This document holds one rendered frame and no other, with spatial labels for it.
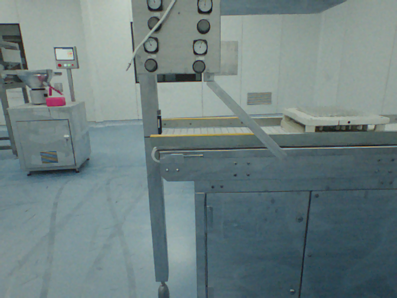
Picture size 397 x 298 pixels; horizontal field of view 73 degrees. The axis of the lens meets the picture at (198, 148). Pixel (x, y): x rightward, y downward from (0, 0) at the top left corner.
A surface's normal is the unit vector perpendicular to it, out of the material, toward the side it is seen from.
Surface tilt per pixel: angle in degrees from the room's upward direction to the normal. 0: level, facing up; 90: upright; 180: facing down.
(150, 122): 90
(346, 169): 90
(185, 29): 90
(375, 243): 90
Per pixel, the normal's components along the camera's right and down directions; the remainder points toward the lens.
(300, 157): 0.01, 0.29
